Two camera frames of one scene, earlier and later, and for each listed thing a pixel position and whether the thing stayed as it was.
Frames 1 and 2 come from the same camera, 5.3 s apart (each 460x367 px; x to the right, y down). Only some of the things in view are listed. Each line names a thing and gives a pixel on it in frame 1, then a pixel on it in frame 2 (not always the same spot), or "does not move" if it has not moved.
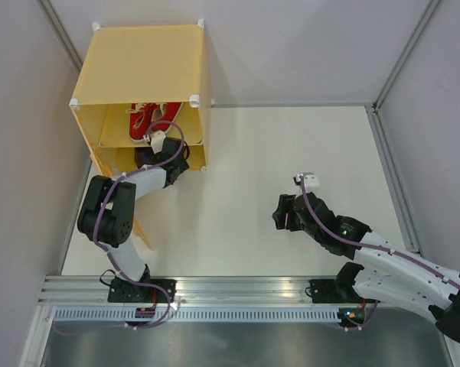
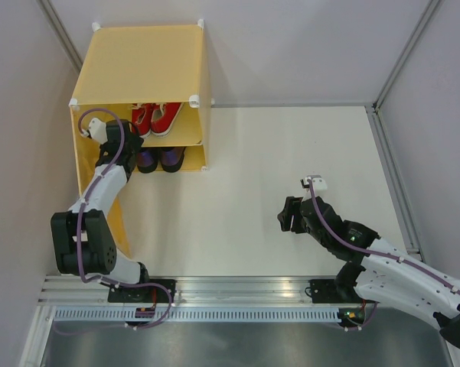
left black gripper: [181, 165] → [137, 141]
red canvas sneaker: [163, 112] does not move
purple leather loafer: [142, 155] does not move
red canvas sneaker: [140, 121] does not move
